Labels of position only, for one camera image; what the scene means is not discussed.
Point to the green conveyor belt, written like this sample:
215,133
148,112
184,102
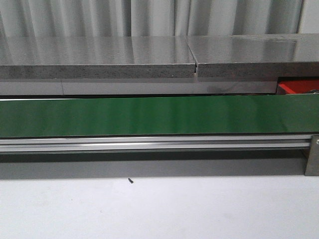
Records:
160,115

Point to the aluminium conveyor frame rail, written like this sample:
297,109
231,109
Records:
73,144

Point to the red plastic bin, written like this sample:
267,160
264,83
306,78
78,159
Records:
300,86

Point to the grey stone counter slab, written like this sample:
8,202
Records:
95,57

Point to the white pleated curtain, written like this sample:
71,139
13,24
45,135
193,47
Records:
40,18

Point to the steel conveyor support bracket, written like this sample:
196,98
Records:
312,167

